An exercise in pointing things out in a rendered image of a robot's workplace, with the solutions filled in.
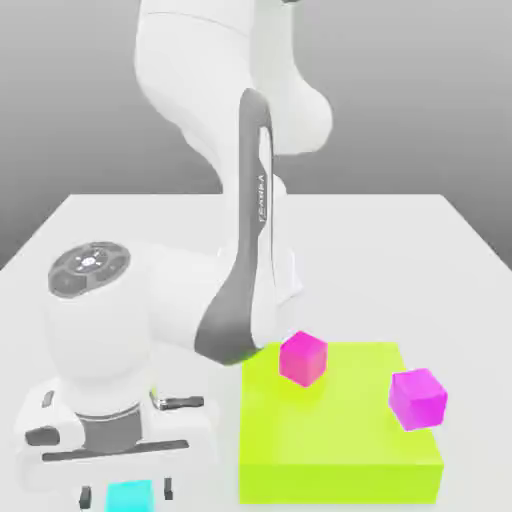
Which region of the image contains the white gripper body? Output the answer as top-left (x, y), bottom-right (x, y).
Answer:
top-left (19, 438), bottom-right (218, 487)

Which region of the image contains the small cyan cube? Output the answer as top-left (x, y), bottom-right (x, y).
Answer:
top-left (104, 479), bottom-right (156, 512)

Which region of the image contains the small pink cube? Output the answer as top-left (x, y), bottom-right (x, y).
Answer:
top-left (278, 330), bottom-right (330, 389)

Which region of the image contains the small magenta cube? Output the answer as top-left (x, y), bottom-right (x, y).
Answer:
top-left (387, 367), bottom-right (450, 433)

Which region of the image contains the large lime box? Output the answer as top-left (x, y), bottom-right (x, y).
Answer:
top-left (238, 340), bottom-right (446, 506)

